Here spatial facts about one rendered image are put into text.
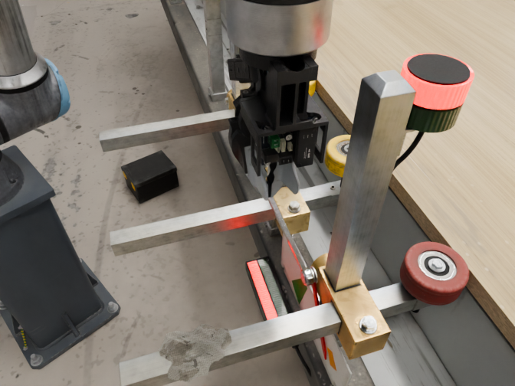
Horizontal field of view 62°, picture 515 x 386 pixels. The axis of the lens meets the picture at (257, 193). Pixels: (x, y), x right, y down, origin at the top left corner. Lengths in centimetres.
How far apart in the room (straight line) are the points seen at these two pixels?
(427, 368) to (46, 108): 100
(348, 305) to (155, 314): 110
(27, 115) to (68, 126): 139
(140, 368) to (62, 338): 108
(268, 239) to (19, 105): 66
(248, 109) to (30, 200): 86
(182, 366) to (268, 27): 38
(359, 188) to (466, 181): 33
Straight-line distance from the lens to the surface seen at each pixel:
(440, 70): 42
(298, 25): 36
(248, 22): 36
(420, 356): 86
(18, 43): 108
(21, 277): 136
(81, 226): 194
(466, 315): 76
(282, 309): 76
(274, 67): 37
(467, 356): 80
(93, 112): 260
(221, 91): 122
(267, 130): 39
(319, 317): 57
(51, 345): 163
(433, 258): 61
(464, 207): 70
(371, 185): 45
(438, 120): 42
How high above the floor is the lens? 136
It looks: 45 degrees down
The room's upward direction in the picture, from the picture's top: straight up
